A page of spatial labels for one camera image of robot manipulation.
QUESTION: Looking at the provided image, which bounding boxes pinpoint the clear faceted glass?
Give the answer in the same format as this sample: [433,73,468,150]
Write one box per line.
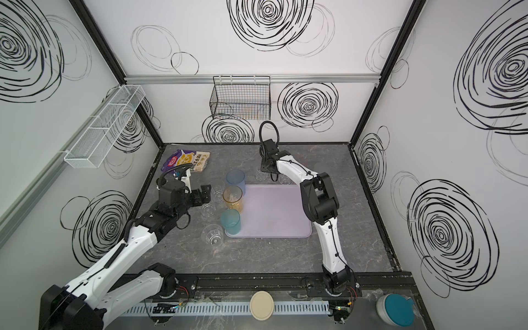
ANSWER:
[279,175,292,185]
[255,170,268,183]

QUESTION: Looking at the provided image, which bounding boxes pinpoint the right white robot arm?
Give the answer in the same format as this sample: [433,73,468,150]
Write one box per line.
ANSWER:
[258,120,358,301]

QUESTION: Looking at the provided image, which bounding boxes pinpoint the blue frosted cup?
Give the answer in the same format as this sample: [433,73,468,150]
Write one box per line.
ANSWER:
[225,169,246,195]

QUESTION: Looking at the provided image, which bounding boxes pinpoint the yellow transparent cup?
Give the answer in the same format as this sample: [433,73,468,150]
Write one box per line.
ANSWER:
[222,186,243,213]

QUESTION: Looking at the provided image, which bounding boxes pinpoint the teal lidded white container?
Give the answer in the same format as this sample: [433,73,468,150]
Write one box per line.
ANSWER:
[375,294,415,327]

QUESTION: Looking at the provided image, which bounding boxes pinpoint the beige round lid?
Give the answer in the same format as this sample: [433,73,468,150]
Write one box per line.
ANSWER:
[250,291,274,321]

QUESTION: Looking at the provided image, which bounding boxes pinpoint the lilac plastic tray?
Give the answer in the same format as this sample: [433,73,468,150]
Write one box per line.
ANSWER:
[226,184,312,239]

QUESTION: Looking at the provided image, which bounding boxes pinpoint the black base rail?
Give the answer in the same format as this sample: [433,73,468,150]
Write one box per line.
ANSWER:
[175,272,416,298]

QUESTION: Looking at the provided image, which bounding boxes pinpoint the clear glass left middle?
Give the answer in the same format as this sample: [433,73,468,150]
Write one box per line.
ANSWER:
[211,185,225,203]

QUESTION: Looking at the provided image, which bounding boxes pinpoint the clear glass far back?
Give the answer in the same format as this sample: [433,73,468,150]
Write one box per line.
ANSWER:
[200,203,217,219]

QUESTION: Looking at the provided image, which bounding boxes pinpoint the clear glass near front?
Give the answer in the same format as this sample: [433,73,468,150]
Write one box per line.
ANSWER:
[202,224,224,248]

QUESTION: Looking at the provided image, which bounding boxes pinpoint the purple yellow food packet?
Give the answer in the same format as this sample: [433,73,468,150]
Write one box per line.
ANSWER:
[161,149,210,173]

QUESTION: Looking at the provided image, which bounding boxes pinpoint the black wire wall basket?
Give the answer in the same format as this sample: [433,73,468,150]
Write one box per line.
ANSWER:
[209,75,272,120]

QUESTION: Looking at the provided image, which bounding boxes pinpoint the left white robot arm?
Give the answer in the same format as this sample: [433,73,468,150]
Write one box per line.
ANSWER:
[38,163,211,329]

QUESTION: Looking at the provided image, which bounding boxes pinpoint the white slotted cable duct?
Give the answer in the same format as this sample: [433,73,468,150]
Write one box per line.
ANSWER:
[122,301,330,318]

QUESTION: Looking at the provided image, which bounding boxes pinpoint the teal frosted cup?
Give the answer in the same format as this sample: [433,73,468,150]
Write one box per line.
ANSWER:
[220,209,241,235]

